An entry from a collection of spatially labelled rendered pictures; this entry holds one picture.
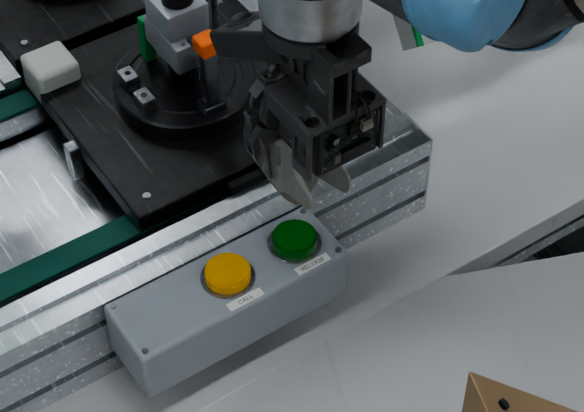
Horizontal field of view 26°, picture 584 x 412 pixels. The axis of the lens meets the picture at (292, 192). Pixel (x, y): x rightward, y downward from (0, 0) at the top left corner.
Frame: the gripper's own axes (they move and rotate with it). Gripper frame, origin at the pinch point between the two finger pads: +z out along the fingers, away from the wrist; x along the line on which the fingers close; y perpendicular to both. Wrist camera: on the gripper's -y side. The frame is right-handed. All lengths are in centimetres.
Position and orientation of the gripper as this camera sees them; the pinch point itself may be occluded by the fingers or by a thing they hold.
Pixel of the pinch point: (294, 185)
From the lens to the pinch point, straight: 107.4
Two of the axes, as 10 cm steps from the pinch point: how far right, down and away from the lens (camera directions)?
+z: 0.0, 6.8, 7.4
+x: 8.3, -4.1, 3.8
